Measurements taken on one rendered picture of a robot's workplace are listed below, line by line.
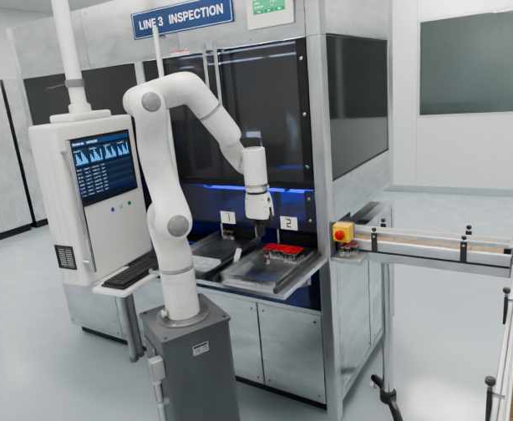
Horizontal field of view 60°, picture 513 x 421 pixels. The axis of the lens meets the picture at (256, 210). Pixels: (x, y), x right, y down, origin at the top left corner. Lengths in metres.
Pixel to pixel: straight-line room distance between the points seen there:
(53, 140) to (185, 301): 0.94
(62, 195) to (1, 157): 4.52
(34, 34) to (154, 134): 1.75
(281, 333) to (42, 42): 2.12
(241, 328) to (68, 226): 1.01
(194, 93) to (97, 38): 1.23
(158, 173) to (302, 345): 1.21
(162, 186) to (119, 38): 1.22
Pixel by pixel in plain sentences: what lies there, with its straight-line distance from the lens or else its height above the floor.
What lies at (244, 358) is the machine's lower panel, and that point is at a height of 0.22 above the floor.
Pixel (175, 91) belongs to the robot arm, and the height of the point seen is 1.64.
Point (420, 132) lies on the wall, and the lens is 6.50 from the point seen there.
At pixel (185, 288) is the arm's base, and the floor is 0.99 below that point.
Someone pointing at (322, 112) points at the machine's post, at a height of 1.51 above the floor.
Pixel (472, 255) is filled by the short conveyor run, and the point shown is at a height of 0.92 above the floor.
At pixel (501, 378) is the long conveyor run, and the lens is 1.24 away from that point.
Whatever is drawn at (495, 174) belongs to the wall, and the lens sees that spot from 6.46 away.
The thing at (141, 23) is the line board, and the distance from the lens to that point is 2.40.
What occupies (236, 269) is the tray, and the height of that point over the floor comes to 0.88.
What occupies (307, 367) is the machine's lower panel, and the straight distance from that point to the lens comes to 2.36.
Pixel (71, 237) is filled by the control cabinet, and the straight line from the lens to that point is 2.19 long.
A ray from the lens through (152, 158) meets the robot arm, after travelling 1.46.
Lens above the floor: 1.63
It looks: 16 degrees down
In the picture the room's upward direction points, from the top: 5 degrees counter-clockwise
